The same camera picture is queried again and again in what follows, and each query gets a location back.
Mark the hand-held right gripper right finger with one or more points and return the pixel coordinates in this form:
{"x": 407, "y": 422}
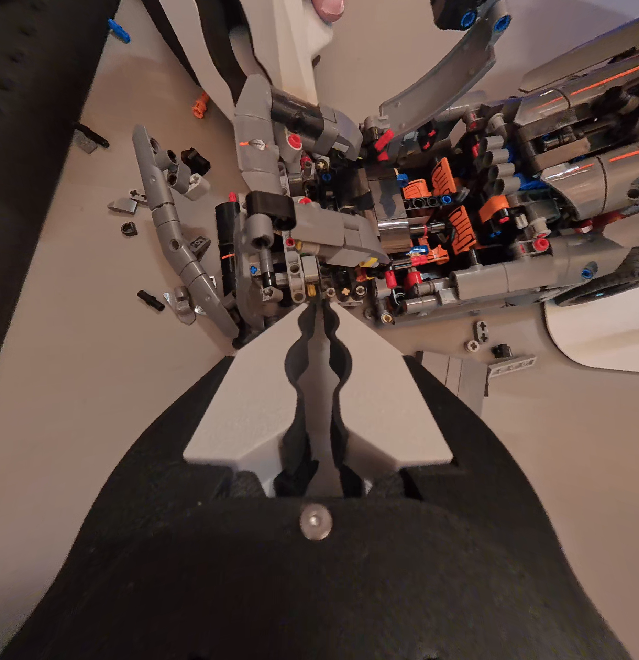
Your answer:
{"x": 396, "y": 412}

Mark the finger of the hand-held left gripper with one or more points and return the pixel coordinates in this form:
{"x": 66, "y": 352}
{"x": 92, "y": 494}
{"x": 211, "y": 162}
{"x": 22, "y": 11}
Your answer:
{"x": 288, "y": 46}
{"x": 195, "y": 46}

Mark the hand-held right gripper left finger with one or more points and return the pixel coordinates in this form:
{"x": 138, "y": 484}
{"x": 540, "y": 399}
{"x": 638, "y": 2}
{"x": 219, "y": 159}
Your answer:
{"x": 231, "y": 412}

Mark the grey lego car model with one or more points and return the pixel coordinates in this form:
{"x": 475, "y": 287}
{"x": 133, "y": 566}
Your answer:
{"x": 505, "y": 278}

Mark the grey lego panel strip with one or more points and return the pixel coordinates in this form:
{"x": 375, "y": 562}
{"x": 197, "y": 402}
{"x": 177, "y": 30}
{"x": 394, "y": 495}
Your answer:
{"x": 167, "y": 221}

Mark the blue lego pin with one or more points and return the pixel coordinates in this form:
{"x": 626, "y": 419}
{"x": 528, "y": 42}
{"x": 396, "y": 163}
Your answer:
{"x": 119, "y": 31}

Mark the orange lego pin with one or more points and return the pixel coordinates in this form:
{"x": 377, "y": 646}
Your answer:
{"x": 199, "y": 106}

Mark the grey lego tile panel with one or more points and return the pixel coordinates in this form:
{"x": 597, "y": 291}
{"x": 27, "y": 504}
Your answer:
{"x": 461, "y": 379}

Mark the white round lego piece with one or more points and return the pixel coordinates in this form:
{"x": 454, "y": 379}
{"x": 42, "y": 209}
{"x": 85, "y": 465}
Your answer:
{"x": 472, "y": 346}

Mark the black lego slope piece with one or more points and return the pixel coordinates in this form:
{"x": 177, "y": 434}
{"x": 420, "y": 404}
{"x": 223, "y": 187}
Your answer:
{"x": 195, "y": 161}

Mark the grey lego cross-hole beam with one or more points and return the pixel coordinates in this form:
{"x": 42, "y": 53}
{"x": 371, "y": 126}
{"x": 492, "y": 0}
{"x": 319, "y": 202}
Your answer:
{"x": 481, "y": 331}

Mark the grey lego connector assembly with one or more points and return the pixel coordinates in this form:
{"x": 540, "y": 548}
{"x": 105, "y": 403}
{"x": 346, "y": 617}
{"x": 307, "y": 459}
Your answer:
{"x": 181, "y": 304}

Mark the black lego block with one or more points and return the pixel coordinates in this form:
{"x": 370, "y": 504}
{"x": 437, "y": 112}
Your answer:
{"x": 502, "y": 351}

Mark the black lego pin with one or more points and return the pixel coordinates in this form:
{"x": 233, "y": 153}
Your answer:
{"x": 151, "y": 300}

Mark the small grey lego plate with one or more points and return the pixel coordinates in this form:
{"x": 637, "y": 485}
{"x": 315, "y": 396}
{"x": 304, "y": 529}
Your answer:
{"x": 85, "y": 144}

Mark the grey lego cross-hole piece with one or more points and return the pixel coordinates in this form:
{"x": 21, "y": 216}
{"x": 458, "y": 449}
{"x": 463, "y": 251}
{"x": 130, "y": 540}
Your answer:
{"x": 138, "y": 195}

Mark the grey studded lego plate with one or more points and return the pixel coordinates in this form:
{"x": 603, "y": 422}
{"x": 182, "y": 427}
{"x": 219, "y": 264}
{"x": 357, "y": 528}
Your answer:
{"x": 199, "y": 246}

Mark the grey lego slope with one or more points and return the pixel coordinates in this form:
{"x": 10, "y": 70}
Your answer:
{"x": 123, "y": 206}

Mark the small black lego piece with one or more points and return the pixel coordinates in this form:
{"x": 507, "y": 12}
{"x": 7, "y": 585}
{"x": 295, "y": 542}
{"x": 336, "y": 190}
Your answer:
{"x": 129, "y": 229}

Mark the dark perforated panel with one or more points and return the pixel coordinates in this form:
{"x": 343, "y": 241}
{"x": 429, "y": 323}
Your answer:
{"x": 30, "y": 154}

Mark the white rounded mat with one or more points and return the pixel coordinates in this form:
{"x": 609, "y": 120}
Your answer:
{"x": 603, "y": 335}

